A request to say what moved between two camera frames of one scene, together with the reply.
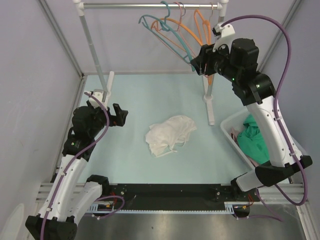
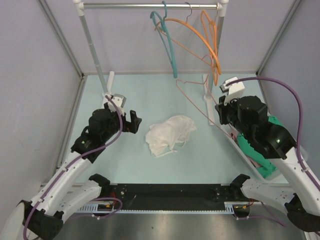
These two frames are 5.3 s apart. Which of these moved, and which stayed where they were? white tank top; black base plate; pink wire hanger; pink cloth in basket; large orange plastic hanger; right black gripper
Moved: large orange plastic hanger; right black gripper; pink wire hanger
Stayed: white tank top; pink cloth in basket; black base plate
